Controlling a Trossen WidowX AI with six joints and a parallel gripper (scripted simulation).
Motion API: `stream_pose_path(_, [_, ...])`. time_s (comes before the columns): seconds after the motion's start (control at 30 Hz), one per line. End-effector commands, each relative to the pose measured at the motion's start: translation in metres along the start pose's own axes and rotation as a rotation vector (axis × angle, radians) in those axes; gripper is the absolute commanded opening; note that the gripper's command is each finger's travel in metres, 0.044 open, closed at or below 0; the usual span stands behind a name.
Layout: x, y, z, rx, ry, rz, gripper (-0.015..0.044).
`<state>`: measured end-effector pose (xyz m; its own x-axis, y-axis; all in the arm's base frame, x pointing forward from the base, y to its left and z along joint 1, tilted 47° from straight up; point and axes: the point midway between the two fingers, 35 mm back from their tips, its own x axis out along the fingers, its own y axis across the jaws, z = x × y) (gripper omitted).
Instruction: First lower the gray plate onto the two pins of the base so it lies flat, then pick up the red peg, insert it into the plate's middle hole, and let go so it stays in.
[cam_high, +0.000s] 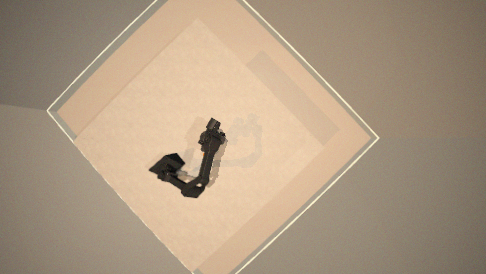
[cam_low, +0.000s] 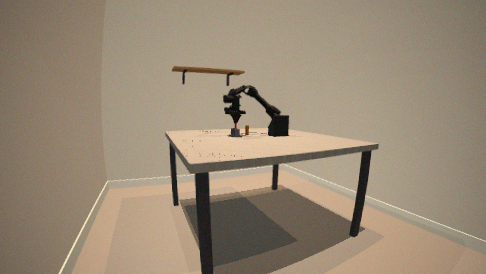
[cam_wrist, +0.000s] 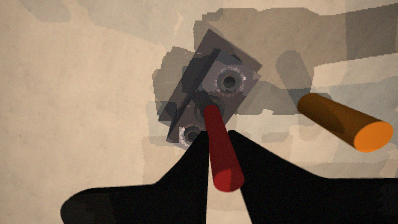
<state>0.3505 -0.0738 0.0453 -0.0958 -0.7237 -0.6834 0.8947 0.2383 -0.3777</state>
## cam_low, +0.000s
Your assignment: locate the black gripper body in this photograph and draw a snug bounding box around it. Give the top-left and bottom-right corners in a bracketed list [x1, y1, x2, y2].
[225, 103, 246, 115]

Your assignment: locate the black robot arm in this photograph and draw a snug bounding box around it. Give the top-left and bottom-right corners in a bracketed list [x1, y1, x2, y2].
[223, 85, 280, 119]

